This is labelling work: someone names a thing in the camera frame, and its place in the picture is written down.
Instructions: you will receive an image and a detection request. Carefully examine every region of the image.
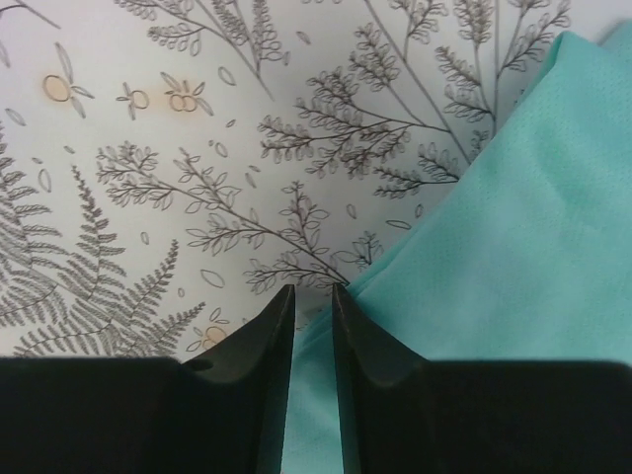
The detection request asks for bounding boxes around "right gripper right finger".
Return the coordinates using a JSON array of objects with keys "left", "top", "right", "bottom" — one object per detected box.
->
[{"left": 332, "top": 285, "right": 631, "bottom": 473}]

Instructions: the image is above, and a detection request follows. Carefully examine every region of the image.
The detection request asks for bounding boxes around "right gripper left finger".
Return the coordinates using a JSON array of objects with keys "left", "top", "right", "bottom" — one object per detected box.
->
[{"left": 1, "top": 285, "right": 295, "bottom": 473}]

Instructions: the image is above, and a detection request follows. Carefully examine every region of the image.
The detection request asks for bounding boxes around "teal t shirt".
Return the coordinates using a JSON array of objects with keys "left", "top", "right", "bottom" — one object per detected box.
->
[{"left": 280, "top": 19, "right": 632, "bottom": 474}]

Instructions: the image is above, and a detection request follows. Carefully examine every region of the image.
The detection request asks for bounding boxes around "floral table mat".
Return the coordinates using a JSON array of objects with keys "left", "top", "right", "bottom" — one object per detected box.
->
[{"left": 1, "top": 1, "right": 631, "bottom": 358}]

